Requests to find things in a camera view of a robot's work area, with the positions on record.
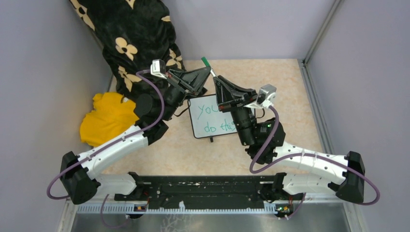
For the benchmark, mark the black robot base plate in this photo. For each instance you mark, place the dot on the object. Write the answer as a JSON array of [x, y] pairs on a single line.
[[206, 192]]

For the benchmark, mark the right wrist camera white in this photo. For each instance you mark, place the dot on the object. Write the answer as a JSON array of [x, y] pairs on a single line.
[[265, 98]]

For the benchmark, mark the aluminium frame rail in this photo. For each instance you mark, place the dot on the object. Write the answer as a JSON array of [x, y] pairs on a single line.
[[325, 73]]

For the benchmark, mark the green white marker pen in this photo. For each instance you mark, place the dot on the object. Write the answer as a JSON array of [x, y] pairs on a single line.
[[213, 73]]

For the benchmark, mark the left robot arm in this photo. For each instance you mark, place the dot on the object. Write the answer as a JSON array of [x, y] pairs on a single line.
[[82, 175]]

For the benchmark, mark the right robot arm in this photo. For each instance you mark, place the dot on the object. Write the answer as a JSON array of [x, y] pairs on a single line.
[[342, 175]]

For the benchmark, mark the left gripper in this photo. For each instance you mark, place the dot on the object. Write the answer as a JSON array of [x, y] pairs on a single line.
[[193, 81]]

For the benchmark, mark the black floral blanket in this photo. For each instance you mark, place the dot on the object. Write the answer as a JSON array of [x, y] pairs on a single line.
[[133, 34]]

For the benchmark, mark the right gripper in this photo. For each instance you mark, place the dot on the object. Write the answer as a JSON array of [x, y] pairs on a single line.
[[229, 96]]

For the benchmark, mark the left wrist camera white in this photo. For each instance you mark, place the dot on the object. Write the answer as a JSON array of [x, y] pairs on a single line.
[[158, 68]]

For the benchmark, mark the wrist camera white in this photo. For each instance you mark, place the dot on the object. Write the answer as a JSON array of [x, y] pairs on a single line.
[[265, 98], [158, 68]]

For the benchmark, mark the white whiteboard black frame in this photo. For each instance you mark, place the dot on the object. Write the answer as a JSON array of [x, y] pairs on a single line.
[[206, 120]]

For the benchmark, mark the white slotted cable duct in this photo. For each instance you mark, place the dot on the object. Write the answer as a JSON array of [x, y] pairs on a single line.
[[138, 208]]

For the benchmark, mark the yellow cloth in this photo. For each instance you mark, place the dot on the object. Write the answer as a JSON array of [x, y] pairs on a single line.
[[112, 114]]

